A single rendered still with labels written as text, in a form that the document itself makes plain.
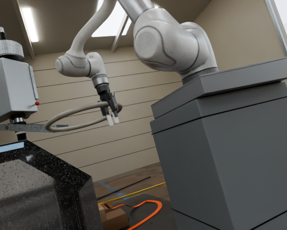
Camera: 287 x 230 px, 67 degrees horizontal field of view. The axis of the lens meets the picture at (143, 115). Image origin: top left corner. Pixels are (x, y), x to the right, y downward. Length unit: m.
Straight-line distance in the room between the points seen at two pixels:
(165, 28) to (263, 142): 0.48
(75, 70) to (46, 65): 5.91
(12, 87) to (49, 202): 1.05
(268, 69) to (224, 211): 0.47
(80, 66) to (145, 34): 0.57
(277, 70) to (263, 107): 0.13
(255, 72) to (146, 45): 0.35
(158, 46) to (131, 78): 6.58
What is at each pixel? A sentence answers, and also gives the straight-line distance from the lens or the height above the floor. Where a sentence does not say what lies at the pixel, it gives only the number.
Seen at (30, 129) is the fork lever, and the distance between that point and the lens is 1.71.
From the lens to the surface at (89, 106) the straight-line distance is 1.19.
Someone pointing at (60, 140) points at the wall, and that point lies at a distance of 6.51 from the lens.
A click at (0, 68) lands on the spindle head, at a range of 1.94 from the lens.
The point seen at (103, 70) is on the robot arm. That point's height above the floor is 1.17.
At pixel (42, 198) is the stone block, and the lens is 1.06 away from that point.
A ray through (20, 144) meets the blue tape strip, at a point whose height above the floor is 0.84.
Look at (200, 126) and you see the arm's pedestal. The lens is 0.66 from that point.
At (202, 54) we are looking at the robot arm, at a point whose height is 0.97.
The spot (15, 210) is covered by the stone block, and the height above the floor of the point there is 0.58.
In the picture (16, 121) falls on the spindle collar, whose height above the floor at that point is 1.11.
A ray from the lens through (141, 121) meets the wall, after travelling 6.95.
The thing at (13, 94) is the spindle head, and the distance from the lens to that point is 1.85.
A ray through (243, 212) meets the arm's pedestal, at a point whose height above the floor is 0.45.
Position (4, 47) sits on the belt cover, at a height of 1.67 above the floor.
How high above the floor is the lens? 0.71
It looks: 7 degrees up
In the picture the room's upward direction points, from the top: 15 degrees counter-clockwise
